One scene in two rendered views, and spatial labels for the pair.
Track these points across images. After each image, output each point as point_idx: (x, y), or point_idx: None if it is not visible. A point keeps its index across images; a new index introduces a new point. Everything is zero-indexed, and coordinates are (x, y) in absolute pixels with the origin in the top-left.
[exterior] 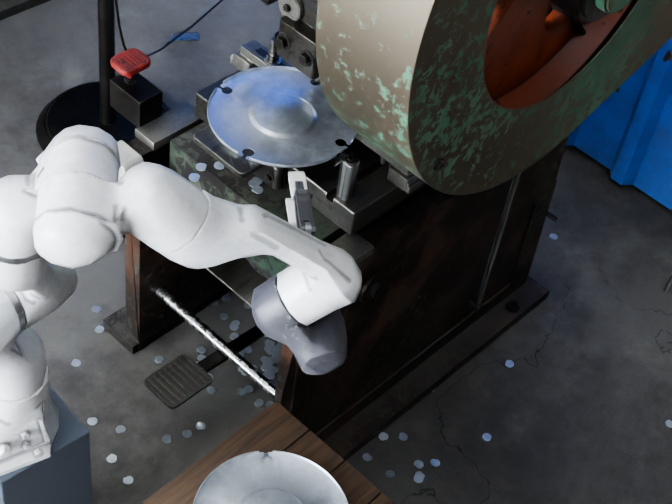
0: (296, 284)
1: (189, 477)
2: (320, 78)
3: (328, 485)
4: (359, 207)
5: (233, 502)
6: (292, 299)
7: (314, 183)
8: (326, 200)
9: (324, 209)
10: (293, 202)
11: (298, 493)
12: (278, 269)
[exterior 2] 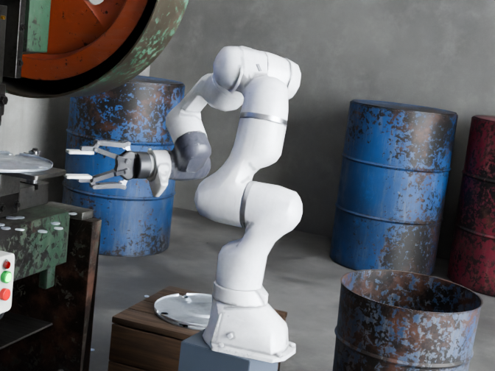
0: (199, 122)
1: (194, 333)
2: (153, 15)
3: (167, 299)
4: (42, 181)
5: (202, 319)
6: (204, 129)
7: (26, 187)
8: (34, 191)
9: (33, 201)
10: (70, 174)
11: (180, 305)
12: (54, 253)
